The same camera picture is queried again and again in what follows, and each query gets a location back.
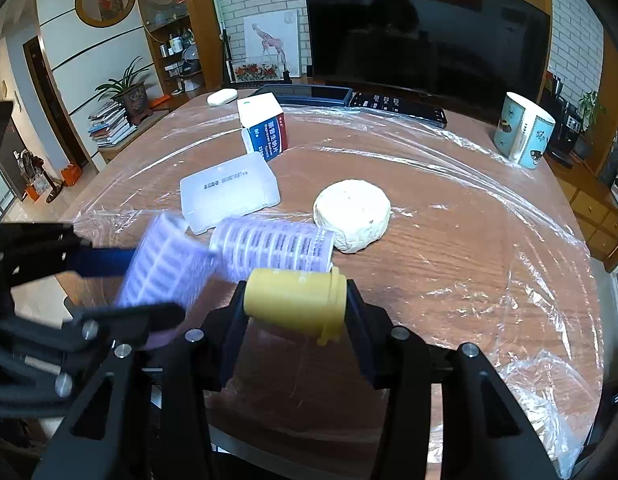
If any white and blue medicine box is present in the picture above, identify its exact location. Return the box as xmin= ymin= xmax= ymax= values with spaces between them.
xmin=237 ymin=94 xmax=290 ymax=162

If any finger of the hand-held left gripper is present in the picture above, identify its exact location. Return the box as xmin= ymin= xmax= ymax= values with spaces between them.
xmin=0 ymin=302 xmax=186 ymax=413
xmin=0 ymin=224 xmax=140 ymax=288

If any black television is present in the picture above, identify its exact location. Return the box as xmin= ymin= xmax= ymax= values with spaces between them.
xmin=300 ymin=0 xmax=552 ymax=111

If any orchid plant in dark pot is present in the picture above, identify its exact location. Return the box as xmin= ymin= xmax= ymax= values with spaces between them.
xmin=95 ymin=56 xmax=156 ymax=127

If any blue butterfly mug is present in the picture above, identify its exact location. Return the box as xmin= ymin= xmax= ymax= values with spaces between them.
xmin=492 ymin=92 xmax=556 ymax=171

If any red flower picture frame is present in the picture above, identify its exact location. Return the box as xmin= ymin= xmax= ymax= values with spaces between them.
xmin=229 ymin=60 xmax=292 ymax=85

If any green and white stick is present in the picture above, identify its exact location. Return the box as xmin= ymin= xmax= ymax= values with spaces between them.
xmin=212 ymin=0 xmax=236 ymax=83

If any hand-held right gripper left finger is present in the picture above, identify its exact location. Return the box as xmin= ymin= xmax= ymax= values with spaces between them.
xmin=34 ymin=280 xmax=250 ymax=480

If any white round cake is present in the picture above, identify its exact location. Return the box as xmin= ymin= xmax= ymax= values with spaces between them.
xmin=313 ymin=179 xmax=391 ymax=255

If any clear plastic table cover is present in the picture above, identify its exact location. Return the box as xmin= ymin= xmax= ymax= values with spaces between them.
xmin=71 ymin=97 xmax=605 ymax=480

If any stack of books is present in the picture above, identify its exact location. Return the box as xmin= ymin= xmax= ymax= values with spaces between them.
xmin=87 ymin=102 xmax=138 ymax=150

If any small green potted plant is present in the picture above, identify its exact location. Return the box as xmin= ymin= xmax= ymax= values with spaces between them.
xmin=572 ymin=91 xmax=607 ymax=161

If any white perforated basket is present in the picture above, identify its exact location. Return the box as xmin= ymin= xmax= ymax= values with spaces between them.
xmin=113 ymin=212 xmax=220 ymax=311

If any wooden glass display cabinet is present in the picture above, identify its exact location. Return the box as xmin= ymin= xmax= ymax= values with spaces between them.
xmin=131 ymin=0 xmax=210 ymax=98

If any giraffe picture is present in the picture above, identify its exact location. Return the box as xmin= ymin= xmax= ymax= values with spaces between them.
xmin=243 ymin=9 xmax=302 ymax=81

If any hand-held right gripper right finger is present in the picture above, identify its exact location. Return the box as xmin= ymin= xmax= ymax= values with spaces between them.
xmin=341 ymin=279 xmax=560 ymax=480

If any blue tray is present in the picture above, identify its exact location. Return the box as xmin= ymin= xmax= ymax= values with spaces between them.
xmin=249 ymin=85 xmax=354 ymax=108

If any black smartphone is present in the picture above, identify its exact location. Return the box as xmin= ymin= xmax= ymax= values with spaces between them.
xmin=349 ymin=91 xmax=448 ymax=127

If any translucent plastic box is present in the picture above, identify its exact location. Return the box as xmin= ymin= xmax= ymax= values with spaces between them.
xmin=180 ymin=152 xmax=282 ymax=236

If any black coffee machine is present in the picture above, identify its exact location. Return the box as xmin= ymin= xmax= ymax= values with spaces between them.
xmin=542 ymin=72 xmax=585 ymax=168

